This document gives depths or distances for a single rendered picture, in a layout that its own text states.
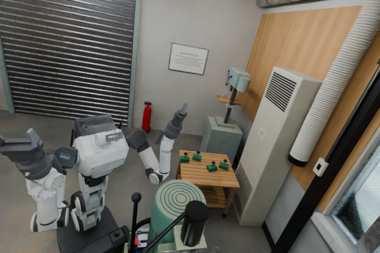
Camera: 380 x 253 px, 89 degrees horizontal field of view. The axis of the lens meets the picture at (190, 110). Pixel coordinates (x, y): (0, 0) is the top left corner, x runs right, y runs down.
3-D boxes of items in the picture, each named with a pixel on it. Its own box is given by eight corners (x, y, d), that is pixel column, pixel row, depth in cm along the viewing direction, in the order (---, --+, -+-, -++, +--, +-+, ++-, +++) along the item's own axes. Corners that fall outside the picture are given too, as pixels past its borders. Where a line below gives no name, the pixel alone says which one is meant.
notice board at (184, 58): (203, 75, 350) (208, 49, 332) (203, 75, 349) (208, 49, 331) (168, 69, 342) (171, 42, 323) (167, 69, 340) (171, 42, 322)
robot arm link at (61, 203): (37, 227, 90) (42, 177, 96) (69, 221, 96) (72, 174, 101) (29, 235, 80) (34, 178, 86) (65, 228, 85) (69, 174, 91)
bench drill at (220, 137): (224, 152, 364) (250, 69, 302) (232, 175, 308) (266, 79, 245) (199, 148, 359) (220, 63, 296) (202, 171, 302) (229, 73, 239)
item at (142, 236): (154, 231, 107) (155, 225, 105) (154, 253, 97) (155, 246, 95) (129, 233, 104) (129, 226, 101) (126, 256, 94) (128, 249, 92)
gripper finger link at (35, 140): (30, 126, 61) (38, 140, 65) (25, 134, 59) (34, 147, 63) (35, 126, 61) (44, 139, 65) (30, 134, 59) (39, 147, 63)
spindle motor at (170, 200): (185, 231, 86) (200, 178, 74) (194, 279, 70) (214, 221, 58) (145, 234, 82) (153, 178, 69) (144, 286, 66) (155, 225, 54)
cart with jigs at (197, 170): (217, 183, 285) (228, 147, 260) (227, 219, 234) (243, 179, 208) (172, 180, 275) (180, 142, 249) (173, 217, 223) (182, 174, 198)
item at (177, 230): (196, 238, 58) (208, 197, 51) (202, 269, 51) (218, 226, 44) (169, 240, 56) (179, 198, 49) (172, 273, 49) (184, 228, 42)
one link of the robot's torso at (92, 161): (59, 149, 125) (60, 115, 102) (111, 137, 147) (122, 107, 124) (70, 192, 113) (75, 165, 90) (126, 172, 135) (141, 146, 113)
